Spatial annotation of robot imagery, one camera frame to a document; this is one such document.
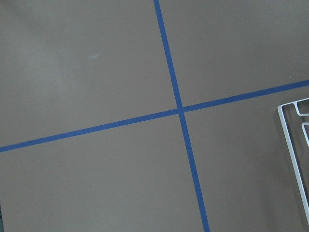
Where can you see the white wire cup holder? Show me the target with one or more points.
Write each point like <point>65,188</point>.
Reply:
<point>294,118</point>

